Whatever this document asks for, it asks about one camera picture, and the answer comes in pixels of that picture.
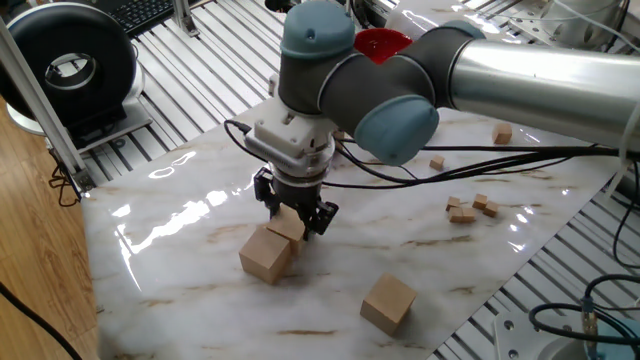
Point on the black computer keyboard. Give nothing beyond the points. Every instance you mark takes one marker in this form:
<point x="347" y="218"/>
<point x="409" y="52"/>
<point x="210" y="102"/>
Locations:
<point x="145" y="12"/>

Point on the dark background device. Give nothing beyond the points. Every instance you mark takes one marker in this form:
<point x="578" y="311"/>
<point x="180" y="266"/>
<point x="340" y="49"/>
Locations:
<point x="367" y="12"/>

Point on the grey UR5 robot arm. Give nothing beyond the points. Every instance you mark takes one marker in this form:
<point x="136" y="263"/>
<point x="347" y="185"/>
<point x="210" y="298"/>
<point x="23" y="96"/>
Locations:
<point x="375" y="85"/>

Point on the black round background object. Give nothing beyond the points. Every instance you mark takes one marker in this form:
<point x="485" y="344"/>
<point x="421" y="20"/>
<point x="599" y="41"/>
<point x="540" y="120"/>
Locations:
<point x="277" y="4"/>

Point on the medium wooden cube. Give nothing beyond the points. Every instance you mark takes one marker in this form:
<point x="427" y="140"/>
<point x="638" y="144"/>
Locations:
<point x="501" y="133"/>

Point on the slanted aluminium frame post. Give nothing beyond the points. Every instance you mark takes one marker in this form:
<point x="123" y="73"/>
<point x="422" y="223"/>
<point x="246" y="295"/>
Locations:
<point x="40" y="100"/>

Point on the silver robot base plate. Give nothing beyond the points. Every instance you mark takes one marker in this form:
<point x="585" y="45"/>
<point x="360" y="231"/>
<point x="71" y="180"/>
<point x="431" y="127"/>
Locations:
<point x="520" y="340"/>

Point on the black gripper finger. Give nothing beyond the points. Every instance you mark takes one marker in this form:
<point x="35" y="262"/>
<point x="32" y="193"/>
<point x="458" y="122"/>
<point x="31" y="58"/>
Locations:
<point x="322" y="217"/>
<point x="264" y="185"/>

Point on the short aluminium bracket post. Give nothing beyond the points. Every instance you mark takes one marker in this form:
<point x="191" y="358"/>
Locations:
<point x="185" y="17"/>

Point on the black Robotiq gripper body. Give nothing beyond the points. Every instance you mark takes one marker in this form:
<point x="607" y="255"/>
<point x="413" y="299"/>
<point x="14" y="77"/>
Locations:
<point x="297" y="195"/>

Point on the red glossy bowl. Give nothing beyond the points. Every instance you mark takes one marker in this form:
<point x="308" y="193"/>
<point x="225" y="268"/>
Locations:
<point x="380" y="42"/>

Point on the silver bolted metal plate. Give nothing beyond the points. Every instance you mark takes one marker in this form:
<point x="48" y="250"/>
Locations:
<point x="575" y="25"/>

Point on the white marble pattern board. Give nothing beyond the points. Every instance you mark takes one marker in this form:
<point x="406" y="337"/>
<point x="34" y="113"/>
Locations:
<point x="200" y="310"/>

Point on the small wooden cube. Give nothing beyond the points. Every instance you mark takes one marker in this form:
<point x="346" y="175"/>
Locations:
<point x="468" y="215"/>
<point x="436" y="162"/>
<point x="490" y="208"/>
<point x="453" y="202"/>
<point x="455" y="215"/>
<point x="479" y="201"/>

